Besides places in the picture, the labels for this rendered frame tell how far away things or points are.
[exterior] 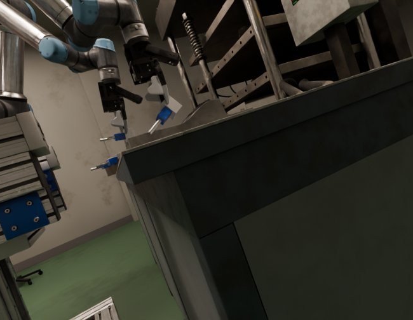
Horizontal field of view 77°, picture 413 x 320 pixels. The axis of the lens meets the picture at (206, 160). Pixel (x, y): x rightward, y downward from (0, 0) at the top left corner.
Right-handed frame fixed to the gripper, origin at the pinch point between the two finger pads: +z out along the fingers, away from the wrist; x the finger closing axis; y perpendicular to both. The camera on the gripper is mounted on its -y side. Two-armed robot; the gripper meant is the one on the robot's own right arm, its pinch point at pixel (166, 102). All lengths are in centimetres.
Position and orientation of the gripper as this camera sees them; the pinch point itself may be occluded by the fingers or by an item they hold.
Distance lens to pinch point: 86.2
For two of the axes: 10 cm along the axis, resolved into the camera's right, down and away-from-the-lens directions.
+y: -8.8, 3.3, -3.3
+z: 3.4, 9.4, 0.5
